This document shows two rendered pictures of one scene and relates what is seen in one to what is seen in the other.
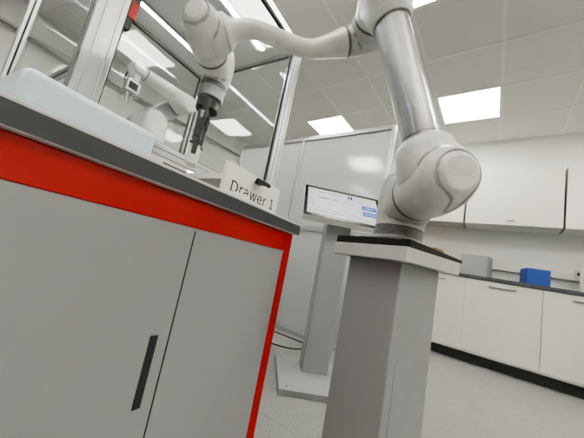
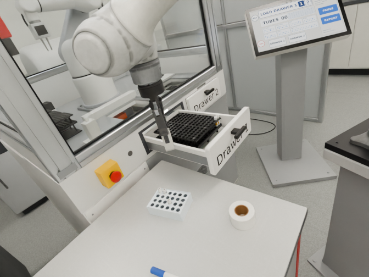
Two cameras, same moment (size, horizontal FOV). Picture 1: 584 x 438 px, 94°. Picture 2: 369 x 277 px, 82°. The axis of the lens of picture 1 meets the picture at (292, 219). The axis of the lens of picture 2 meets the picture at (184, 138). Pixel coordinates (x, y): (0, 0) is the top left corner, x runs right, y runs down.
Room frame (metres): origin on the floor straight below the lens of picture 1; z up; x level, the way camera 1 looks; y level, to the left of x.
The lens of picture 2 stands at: (0.29, 0.15, 1.30)
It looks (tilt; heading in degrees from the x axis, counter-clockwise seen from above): 31 degrees down; 14
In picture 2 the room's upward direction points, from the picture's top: 16 degrees counter-clockwise
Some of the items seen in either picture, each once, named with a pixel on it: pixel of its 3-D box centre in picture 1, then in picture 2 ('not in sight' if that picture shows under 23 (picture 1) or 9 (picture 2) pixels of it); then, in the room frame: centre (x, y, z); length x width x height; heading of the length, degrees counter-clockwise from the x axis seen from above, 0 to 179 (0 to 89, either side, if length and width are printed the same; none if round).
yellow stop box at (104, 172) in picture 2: not in sight; (110, 173); (0.81, 0.58, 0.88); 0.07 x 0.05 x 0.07; 148
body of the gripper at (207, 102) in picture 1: (205, 113); (154, 96); (0.88, 0.36, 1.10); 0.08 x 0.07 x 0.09; 13
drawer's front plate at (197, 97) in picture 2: not in sight; (205, 97); (1.37, 0.25, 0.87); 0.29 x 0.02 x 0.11; 148
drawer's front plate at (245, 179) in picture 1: (253, 191); (231, 138); (0.93, 0.15, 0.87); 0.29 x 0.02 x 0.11; 148
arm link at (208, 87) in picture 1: (210, 94); (146, 72); (0.88, 0.36, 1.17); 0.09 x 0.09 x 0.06
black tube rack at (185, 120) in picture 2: not in sight; (188, 131); (1.04, 0.32, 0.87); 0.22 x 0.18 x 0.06; 58
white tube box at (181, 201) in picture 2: not in sight; (169, 203); (0.74, 0.38, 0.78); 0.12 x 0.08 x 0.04; 73
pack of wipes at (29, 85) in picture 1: (81, 124); not in sight; (0.34, 0.29, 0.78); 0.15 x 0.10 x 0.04; 151
